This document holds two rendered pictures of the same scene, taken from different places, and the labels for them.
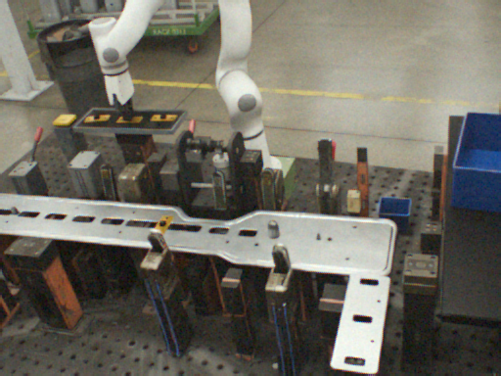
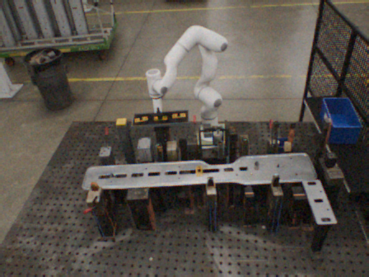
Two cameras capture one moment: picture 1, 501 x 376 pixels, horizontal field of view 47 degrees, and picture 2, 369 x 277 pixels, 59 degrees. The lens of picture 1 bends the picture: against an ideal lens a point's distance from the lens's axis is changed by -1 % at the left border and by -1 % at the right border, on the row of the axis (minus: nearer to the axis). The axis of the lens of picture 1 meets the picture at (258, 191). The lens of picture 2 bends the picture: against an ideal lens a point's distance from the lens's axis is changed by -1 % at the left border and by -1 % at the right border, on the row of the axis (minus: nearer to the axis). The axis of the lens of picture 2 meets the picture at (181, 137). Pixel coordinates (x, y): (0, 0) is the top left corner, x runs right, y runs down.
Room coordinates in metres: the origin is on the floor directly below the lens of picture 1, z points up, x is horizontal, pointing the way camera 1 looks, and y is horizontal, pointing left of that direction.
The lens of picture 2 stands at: (0.09, 0.76, 2.43)
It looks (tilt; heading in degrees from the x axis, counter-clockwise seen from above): 40 degrees down; 343
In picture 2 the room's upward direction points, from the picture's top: 7 degrees counter-clockwise
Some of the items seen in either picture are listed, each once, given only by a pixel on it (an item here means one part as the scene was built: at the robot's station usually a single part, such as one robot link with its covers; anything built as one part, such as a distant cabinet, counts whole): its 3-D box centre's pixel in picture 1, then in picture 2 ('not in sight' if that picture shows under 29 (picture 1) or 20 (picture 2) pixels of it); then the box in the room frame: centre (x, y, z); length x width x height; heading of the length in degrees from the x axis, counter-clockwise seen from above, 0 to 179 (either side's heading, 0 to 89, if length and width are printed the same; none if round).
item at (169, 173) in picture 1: (185, 212); (193, 161); (1.56, 0.25, 0.89); 0.13 x 0.11 x 0.38; 159
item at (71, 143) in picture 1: (84, 174); (128, 147); (1.85, 0.63, 0.92); 0.08 x 0.08 x 0.44; 69
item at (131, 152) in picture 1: (147, 177); (165, 145); (1.76, 0.39, 0.92); 0.10 x 0.08 x 0.45; 69
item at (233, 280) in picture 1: (241, 316); (248, 208); (1.11, 0.10, 0.84); 0.11 x 0.08 x 0.29; 159
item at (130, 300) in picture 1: (114, 258); (167, 190); (1.44, 0.49, 0.84); 0.13 x 0.11 x 0.29; 159
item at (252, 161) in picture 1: (259, 210); (232, 154); (1.48, 0.01, 0.91); 0.07 x 0.05 x 0.42; 159
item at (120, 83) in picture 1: (119, 83); (157, 101); (1.76, 0.39, 1.29); 0.10 x 0.07 x 0.11; 162
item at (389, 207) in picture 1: (394, 215); (283, 146); (1.55, -0.45, 0.74); 0.11 x 0.10 x 0.09; 69
